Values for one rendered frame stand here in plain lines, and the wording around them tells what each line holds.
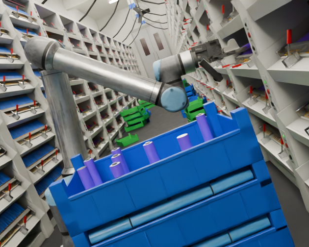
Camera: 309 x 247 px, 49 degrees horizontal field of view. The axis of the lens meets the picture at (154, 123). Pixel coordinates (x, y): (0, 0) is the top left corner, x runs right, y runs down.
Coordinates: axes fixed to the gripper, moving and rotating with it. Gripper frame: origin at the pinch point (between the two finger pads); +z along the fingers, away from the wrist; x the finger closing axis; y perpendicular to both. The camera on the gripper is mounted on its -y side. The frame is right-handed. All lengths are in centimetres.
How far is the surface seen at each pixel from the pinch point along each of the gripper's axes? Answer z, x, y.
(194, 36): -5, 178, 21
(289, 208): -3, -18, -61
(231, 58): 0.3, 37.2, -3.2
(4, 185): -131, 21, -29
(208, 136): -25, -77, -12
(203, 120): -25, -77, -9
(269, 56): 0.9, -32.8, -3.7
